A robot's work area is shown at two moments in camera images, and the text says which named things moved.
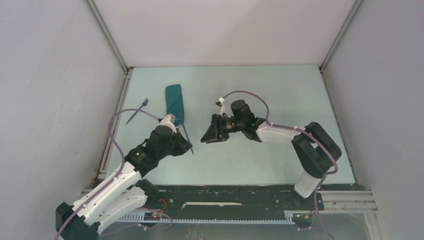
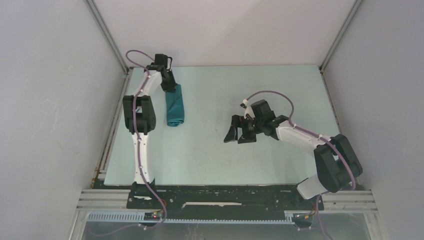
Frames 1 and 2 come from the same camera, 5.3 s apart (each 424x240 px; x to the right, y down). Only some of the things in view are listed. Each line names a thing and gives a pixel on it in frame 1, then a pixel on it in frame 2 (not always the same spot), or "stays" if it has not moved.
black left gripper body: [176, 147] to [169, 83]
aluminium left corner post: [102, 27] stays
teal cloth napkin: [174, 102] stays
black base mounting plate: [262, 199] stays
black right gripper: [216, 132] to [239, 121]
